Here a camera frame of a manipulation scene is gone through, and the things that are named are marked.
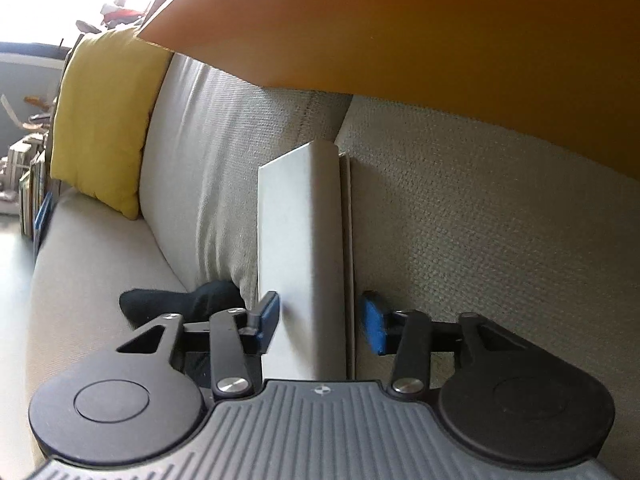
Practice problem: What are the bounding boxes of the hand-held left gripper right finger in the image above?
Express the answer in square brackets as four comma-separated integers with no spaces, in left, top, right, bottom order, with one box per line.
[361,290,531,397]

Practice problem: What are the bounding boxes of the yellow pillow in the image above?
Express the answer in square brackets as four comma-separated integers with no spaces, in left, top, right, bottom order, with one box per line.
[50,27,173,221]

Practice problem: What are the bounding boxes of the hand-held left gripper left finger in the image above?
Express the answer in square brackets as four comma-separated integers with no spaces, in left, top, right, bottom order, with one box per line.
[116,290,281,401]

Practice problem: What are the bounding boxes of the white box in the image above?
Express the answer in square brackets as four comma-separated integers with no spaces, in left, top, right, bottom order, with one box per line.
[257,141,356,382]

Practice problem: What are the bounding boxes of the stack of books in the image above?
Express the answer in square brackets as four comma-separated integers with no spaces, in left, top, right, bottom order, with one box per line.
[7,132,51,241]

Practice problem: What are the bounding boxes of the blue book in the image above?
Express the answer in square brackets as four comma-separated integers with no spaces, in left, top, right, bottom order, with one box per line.
[34,192,55,251]

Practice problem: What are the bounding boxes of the orange cardboard box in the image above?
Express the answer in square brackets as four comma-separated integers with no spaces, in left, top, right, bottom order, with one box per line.
[136,0,640,183]

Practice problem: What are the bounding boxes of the beige fabric sofa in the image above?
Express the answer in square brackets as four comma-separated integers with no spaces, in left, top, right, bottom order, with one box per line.
[27,52,640,466]

